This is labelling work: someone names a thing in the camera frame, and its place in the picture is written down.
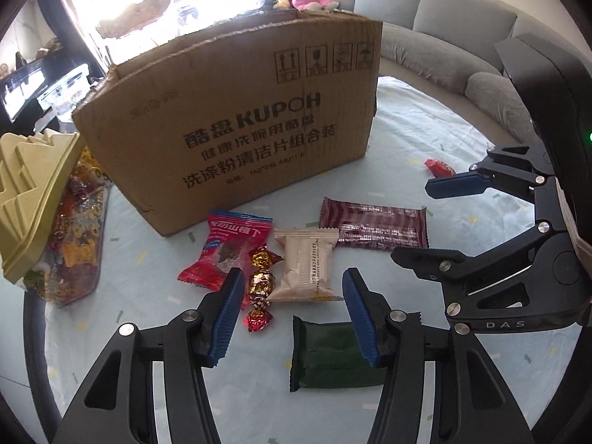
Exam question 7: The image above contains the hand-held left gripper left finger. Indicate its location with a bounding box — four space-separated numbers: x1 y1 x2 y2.
60 267 246 444

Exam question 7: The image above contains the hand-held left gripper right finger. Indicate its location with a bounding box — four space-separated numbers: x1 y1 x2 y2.
341 267 532 444

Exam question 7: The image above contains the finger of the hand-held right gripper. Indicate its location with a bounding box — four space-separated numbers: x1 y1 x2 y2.
391 222 553 282
425 145 558 199

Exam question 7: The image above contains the small red candy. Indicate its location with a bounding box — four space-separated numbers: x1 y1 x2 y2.
424 158 456 179

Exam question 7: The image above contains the gold candy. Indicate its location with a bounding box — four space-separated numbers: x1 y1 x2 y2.
247 270 275 308
247 245 284 271

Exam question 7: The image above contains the dark green snack packet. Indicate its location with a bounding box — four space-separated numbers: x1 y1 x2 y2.
290 314 387 391

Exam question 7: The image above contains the maroon striped snack packet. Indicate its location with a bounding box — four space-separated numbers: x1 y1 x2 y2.
319 196 428 249

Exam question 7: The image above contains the red snack packet blue print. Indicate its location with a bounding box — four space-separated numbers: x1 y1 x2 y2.
177 210 273 297

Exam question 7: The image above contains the beige snack packet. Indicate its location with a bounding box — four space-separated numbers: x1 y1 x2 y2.
267 226 344 303

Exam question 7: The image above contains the brown cardboard box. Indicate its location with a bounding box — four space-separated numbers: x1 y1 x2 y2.
71 9 384 239

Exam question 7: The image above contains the light blue confetti cloth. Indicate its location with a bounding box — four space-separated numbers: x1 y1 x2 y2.
28 76 583 444

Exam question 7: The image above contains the grey sectional sofa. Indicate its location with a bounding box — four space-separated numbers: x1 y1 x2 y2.
312 0 551 158

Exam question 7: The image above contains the clear candy container gold lid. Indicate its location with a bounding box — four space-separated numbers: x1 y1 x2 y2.
0 130 112 307

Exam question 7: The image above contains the black upright piano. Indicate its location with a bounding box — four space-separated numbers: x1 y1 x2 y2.
0 58 93 123

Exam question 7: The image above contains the white shell-shaped tray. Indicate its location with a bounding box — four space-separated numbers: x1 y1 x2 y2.
95 0 172 38

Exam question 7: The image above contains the blue curtain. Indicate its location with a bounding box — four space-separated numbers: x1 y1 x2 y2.
37 0 95 79

